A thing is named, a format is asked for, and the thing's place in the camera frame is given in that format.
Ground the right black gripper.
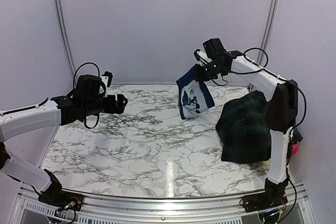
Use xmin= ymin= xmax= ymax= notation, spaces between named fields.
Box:
xmin=193 ymin=60 xmax=224 ymax=82

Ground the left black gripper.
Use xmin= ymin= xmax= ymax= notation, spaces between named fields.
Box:
xmin=82 ymin=93 xmax=127 ymax=117

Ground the navy blue t-shirt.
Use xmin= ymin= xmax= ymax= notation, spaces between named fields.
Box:
xmin=176 ymin=65 xmax=215 ymax=120

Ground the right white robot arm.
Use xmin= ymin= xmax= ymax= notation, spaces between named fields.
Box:
xmin=194 ymin=49 xmax=300 ymax=207

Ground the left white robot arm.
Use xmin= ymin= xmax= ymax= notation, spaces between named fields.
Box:
xmin=1 ymin=94 xmax=128 ymax=206

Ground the dark green plaid garment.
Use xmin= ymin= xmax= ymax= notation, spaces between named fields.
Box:
xmin=215 ymin=90 xmax=302 ymax=163

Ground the pink garment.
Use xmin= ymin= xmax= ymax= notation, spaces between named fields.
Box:
xmin=292 ymin=144 xmax=299 ymax=155

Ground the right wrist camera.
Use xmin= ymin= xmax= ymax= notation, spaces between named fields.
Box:
xmin=203 ymin=38 xmax=226 ymax=60

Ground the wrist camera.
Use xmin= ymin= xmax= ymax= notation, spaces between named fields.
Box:
xmin=203 ymin=38 xmax=226 ymax=60
xmin=72 ymin=71 xmax=113 ymax=101

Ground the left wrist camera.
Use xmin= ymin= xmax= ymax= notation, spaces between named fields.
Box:
xmin=72 ymin=71 xmax=113 ymax=101

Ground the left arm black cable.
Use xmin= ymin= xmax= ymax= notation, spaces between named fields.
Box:
xmin=72 ymin=62 xmax=102 ymax=130

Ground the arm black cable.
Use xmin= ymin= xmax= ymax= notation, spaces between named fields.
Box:
xmin=72 ymin=62 xmax=102 ymax=130
xmin=243 ymin=47 xmax=308 ymax=133

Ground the right aluminium frame post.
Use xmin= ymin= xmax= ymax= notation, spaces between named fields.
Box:
xmin=260 ymin=0 xmax=279 ymax=51

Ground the aluminium frame post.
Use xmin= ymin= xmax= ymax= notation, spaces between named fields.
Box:
xmin=54 ymin=0 xmax=76 ymax=77
xmin=260 ymin=0 xmax=279 ymax=51

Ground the left aluminium frame post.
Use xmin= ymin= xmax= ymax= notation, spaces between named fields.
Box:
xmin=54 ymin=0 xmax=76 ymax=77

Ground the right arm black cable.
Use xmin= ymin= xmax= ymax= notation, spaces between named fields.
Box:
xmin=243 ymin=47 xmax=308 ymax=133

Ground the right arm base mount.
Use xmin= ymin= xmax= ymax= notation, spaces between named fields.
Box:
xmin=239 ymin=193 xmax=288 ymax=212

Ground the front aluminium rail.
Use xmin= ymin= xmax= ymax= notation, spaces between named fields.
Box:
xmin=10 ymin=179 xmax=316 ymax=224

